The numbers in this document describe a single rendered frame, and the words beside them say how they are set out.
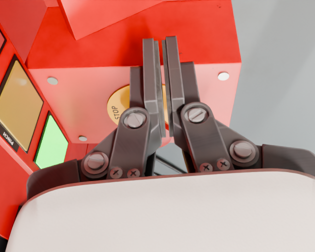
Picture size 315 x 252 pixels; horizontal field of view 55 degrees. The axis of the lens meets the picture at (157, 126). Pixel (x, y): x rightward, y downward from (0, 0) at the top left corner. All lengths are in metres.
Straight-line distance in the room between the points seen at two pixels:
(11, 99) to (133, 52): 0.09
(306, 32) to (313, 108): 0.49
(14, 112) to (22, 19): 0.36
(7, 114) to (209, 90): 0.14
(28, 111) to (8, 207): 0.30
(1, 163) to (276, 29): 1.03
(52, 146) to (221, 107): 0.15
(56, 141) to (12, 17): 0.30
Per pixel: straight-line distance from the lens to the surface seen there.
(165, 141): 0.24
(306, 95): 1.56
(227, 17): 0.26
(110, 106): 0.26
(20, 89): 0.23
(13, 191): 0.53
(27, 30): 0.57
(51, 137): 0.27
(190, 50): 0.23
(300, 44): 1.32
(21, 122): 0.23
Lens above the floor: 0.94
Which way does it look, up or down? 35 degrees down
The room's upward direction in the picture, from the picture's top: 177 degrees counter-clockwise
